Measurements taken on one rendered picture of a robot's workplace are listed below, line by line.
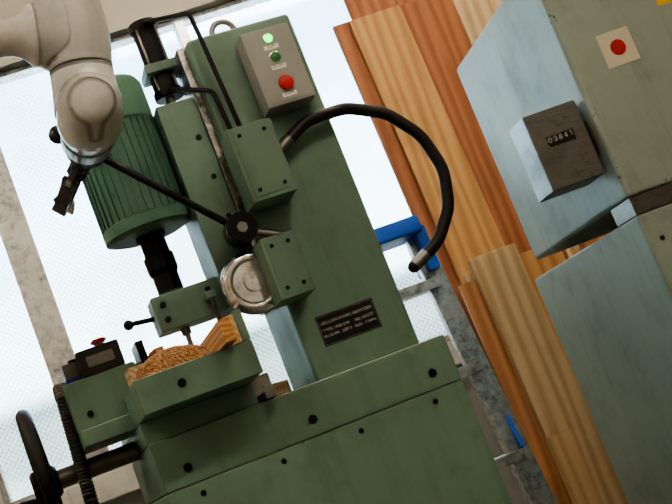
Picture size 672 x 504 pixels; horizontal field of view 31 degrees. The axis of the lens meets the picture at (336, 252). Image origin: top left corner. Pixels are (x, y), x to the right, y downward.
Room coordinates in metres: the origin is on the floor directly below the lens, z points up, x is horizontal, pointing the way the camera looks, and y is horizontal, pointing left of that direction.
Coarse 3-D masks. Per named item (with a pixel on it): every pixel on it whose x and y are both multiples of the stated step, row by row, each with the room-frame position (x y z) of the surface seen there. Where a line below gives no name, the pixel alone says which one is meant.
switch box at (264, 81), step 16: (256, 32) 2.28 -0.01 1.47; (272, 32) 2.29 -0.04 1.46; (288, 32) 2.30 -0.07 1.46; (240, 48) 2.30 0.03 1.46; (256, 48) 2.28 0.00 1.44; (288, 48) 2.30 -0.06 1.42; (256, 64) 2.28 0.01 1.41; (272, 64) 2.28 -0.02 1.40; (288, 64) 2.29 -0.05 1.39; (256, 80) 2.28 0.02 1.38; (272, 80) 2.28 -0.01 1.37; (304, 80) 2.30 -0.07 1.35; (256, 96) 2.32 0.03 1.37; (272, 96) 2.28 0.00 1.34; (288, 96) 2.29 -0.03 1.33; (304, 96) 2.30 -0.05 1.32; (272, 112) 2.31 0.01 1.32
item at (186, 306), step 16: (192, 288) 2.33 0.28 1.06; (160, 304) 2.31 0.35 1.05; (176, 304) 2.32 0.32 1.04; (192, 304) 2.33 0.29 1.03; (208, 304) 2.34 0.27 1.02; (224, 304) 2.35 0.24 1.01; (160, 320) 2.31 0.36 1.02; (176, 320) 2.32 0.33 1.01; (192, 320) 2.33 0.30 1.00; (208, 320) 2.39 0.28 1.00; (160, 336) 2.36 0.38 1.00
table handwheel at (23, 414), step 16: (16, 416) 2.21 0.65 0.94; (32, 432) 2.15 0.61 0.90; (32, 448) 2.13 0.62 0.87; (128, 448) 2.29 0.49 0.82; (32, 464) 2.13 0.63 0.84; (48, 464) 2.13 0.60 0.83; (96, 464) 2.27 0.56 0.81; (112, 464) 2.28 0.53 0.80; (32, 480) 2.23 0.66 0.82; (48, 480) 2.12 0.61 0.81; (64, 480) 2.25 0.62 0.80; (48, 496) 2.12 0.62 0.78
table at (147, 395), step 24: (192, 360) 2.02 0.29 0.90; (216, 360) 2.03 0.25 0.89; (240, 360) 2.05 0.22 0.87; (144, 384) 2.00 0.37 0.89; (168, 384) 2.01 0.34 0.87; (192, 384) 2.02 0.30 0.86; (216, 384) 2.03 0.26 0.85; (240, 384) 2.13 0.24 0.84; (144, 408) 1.99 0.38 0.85; (168, 408) 2.03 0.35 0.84; (96, 432) 2.17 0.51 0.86; (120, 432) 2.19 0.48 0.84
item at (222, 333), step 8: (224, 320) 1.98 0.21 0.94; (216, 328) 2.01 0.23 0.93; (224, 328) 1.98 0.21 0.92; (232, 328) 1.99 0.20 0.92; (208, 336) 2.10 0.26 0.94; (216, 336) 2.03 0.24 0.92; (224, 336) 1.98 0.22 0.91; (232, 336) 1.98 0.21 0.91; (200, 344) 2.20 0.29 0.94; (208, 344) 2.13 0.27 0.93; (216, 344) 2.06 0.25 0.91; (224, 344) 1.99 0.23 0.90
